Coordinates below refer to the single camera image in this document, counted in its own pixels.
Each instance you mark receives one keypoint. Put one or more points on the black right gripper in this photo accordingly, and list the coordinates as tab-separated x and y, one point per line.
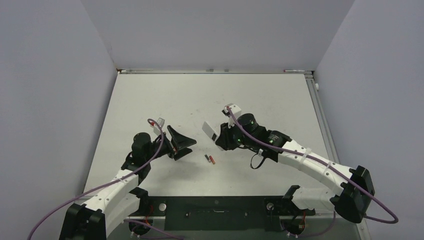
225	139

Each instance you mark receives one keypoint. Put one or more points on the black battery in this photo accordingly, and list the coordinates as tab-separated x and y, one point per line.
207	158

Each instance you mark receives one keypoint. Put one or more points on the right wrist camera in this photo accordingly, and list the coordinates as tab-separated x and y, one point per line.
233	112

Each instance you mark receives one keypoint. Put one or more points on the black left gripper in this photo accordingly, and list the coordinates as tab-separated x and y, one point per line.
178	141

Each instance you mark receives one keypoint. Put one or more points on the white remote control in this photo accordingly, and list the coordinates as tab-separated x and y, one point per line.
210	131

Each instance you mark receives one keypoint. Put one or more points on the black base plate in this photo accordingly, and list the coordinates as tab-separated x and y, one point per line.
222	213

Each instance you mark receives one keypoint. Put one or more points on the red orange battery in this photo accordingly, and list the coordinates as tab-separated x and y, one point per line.
211	159

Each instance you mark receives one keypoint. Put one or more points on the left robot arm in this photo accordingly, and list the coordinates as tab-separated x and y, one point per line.
98	216

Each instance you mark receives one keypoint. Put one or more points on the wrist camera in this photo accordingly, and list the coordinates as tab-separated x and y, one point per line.
233	112
159	123

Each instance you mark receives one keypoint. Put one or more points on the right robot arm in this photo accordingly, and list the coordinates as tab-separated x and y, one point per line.
348	191

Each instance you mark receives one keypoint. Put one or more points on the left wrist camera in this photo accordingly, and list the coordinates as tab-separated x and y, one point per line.
159	123

